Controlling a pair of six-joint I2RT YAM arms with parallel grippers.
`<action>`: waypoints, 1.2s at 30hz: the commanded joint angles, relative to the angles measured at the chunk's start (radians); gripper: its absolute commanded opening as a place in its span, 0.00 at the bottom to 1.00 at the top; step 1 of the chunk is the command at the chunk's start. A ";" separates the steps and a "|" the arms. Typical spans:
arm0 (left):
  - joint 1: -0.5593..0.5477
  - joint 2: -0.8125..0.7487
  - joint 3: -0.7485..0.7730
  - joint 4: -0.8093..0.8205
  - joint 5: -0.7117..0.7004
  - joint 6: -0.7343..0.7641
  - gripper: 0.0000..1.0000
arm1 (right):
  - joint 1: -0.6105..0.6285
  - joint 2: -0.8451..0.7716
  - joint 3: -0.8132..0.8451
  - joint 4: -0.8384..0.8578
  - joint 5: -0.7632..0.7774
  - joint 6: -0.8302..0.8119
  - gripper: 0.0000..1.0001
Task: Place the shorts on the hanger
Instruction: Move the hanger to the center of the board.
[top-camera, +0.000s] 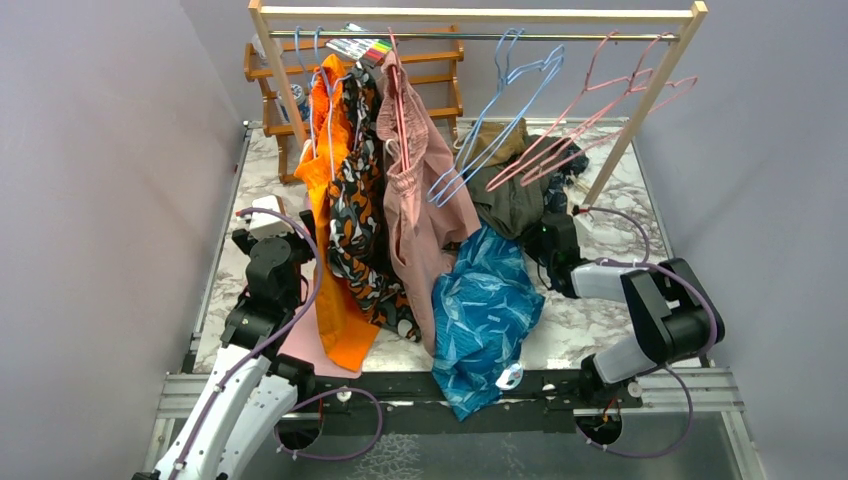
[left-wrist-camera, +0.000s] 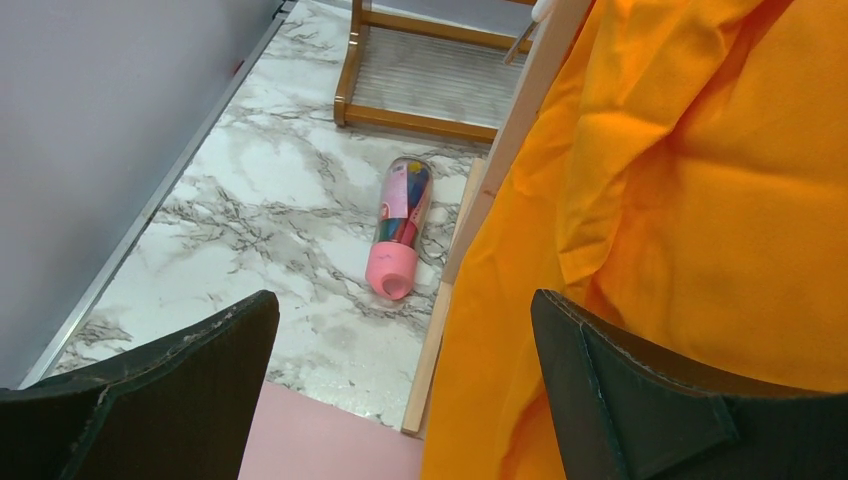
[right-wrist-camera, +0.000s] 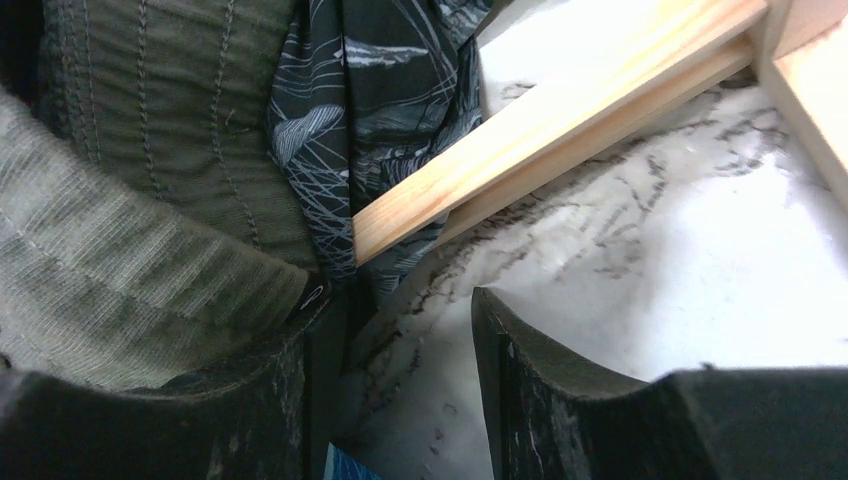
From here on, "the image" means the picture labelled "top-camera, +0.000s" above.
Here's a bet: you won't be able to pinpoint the blue patterned shorts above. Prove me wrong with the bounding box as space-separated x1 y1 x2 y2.
431 224 545 422

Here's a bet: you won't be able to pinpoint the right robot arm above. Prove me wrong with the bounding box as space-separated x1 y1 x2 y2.
519 213 726 407

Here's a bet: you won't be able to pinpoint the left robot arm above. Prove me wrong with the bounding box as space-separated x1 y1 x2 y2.
134 229 317 479

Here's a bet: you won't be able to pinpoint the pink shorts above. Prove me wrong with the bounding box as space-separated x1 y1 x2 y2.
377 52 481 355

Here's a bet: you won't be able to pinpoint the camouflage patterned shorts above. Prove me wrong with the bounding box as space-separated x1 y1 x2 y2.
331 65 421 342

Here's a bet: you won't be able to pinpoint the orange shorts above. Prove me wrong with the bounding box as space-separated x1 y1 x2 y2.
295 54 378 364

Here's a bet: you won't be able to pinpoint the hanger holding pink shorts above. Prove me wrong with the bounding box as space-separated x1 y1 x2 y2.
388 28 410 171

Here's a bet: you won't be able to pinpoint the olive green garment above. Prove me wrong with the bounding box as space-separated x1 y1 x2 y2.
466 135 547 240

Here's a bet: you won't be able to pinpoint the dark navy patterned garment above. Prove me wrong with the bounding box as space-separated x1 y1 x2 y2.
542 144 589 213

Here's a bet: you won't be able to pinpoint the tan garment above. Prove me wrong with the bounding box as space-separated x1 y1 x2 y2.
452 118 529 174

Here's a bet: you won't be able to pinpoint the marker pen pack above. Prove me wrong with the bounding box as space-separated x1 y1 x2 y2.
326 39 393 67

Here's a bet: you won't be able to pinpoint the pink mat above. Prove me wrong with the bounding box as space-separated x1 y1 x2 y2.
279 286 362 379

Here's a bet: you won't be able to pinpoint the wooden clothes rack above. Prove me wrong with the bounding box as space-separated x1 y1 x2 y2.
247 0 710 208

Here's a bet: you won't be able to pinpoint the blue lidded jar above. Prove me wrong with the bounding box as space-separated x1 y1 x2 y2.
276 84 310 123

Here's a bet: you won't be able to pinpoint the wooden shelf unit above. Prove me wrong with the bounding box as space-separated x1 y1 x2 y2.
244 40 464 184

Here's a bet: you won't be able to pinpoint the blue wire hanger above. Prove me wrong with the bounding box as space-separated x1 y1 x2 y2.
427 27 566 208

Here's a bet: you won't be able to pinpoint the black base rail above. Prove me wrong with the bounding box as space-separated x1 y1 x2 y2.
274 364 642 449

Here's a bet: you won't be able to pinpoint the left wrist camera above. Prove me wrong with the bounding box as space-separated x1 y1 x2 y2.
247 195 294 240

